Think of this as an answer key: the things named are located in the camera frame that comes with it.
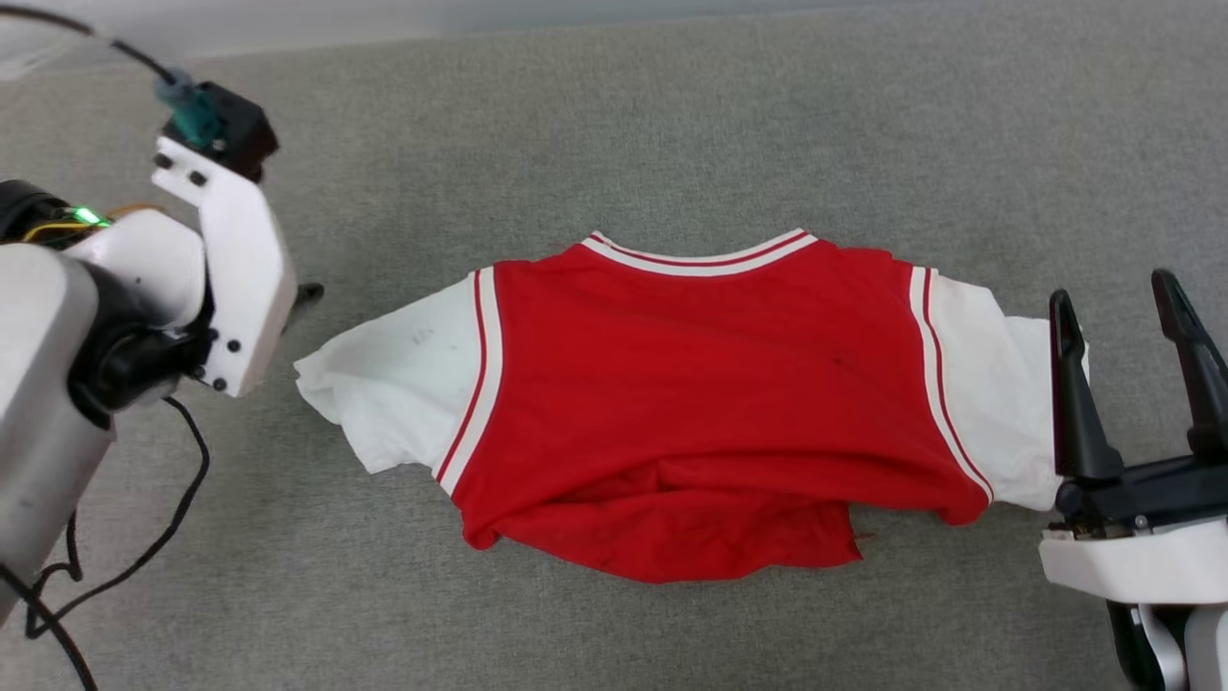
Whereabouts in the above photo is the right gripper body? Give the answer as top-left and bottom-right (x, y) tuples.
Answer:
(1049, 451), (1228, 540)

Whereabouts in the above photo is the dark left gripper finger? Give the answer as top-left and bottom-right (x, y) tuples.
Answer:
(286, 281), (325, 334)

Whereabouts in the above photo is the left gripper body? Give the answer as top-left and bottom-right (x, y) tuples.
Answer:
(65, 209), (219, 428)

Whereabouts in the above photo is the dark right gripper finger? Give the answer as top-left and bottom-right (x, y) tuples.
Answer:
(1048, 289), (1125, 484)
(1150, 269), (1228, 462)

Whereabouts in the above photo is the red and white shirt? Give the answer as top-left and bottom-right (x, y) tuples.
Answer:
(293, 228), (1091, 585)

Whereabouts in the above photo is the grey fabric sofa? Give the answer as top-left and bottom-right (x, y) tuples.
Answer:
(0, 0), (1228, 691)

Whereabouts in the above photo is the teal camera cable connector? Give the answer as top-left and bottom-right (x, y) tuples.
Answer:
(154, 70), (224, 148)

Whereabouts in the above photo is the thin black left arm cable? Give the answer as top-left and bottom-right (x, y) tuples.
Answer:
(0, 4), (211, 691)

